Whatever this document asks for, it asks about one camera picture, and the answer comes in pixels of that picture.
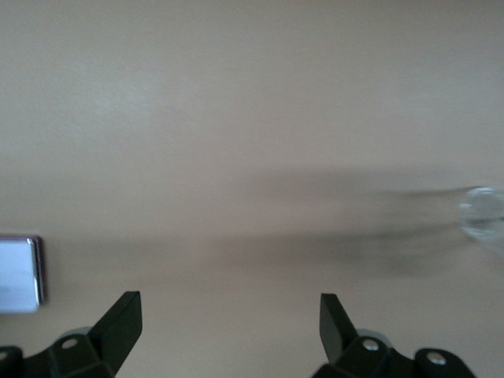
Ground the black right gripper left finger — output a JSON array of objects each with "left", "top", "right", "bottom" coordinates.
[{"left": 21, "top": 291, "right": 143, "bottom": 378}]

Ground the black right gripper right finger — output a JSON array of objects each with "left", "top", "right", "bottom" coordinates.
[{"left": 312, "top": 292, "right": 419, "bottom": 378}]

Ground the lilac white smartphone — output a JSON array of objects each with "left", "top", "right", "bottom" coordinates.
[{"left": 0, "top": 234, "right": 46, "bottom": 315}]

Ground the clear glass cup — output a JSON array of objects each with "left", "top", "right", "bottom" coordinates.
[{"left": 458, "top": 186, "right": 504, "bottom": 254}]

